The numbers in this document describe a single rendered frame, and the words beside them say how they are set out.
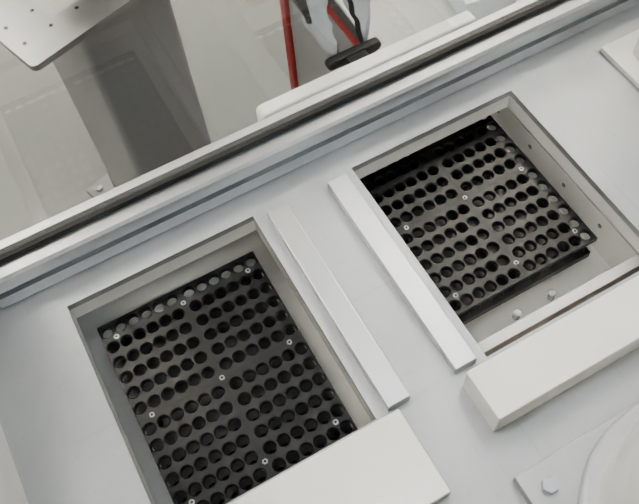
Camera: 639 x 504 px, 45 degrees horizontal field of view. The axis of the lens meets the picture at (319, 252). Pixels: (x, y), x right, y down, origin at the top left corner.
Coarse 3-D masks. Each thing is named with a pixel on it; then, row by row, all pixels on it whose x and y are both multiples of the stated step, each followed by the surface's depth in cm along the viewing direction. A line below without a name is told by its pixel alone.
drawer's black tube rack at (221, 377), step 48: (240, 288) 80; (144, 336) 81; (192, 336) 77; (240, 336) 81; (288, 336) 77; (144, 384) 79; (192, 384) 78; (240, 384) 78; (288, 384) 74; (144, 432) 73; (192, 432) 72; (240, 432) 72; (288, 432) 72; (336, 432) 74; (192, 480) 70; (240, 480) 70
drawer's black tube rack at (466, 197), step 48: (432, 144) 91; (480, 144) 87; (384, 192) 85; (432, 192) 84; (480, 192) 84; (528, 192) 87; (432, 240) 81; (480, 240) 81; (528, 240) 81; (576, 240) 83; (480, 288) 78; (528, 288) 82
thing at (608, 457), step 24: (600, 432) 65; (624, 432) 63; (552, 456) 64; (576, 456) 64; (600, 456) 62; (624, 456) 55; (528, 480) 63; (552, 480) 62; (576, 480) 63; (600, 480) 61; (624, 480) 54
